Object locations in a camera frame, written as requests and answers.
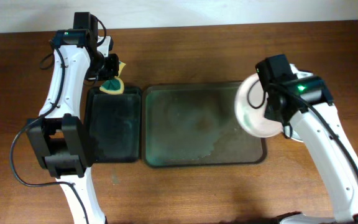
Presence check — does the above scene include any green yellow sponge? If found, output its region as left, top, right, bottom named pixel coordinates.
left=99, top=61, right=126, bottom=95

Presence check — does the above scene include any white plate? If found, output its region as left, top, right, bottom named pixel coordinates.
left=290, top=63, right=313, bottom=142
left=234, top=73, right=283, bottom=138

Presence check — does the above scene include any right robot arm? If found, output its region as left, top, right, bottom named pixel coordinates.
left=255, top=54, right=358, bottom=223

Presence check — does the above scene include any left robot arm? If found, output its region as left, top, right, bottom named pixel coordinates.
left=24, top=12, right=119, bottom=223

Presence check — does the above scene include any small black tray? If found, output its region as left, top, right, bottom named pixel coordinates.
left=85, top=86, right=142, bottom=163

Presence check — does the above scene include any large grey tray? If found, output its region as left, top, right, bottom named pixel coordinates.
left=141, top=82, right=267, bottom=168

